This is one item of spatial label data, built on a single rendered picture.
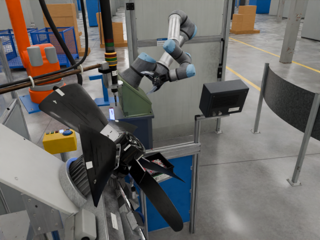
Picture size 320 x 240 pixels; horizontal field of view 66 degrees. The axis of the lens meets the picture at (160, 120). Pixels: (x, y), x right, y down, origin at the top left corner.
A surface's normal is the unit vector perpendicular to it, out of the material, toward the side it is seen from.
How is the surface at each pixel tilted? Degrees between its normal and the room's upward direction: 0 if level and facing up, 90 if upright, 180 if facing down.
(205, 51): 90
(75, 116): 48
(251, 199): 0
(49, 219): 90
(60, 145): 90
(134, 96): 90
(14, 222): 0
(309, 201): 0
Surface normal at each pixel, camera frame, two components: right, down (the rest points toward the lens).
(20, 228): -0.02, -0.89
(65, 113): 0.56, -0.40
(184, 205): 0.28, 0.43
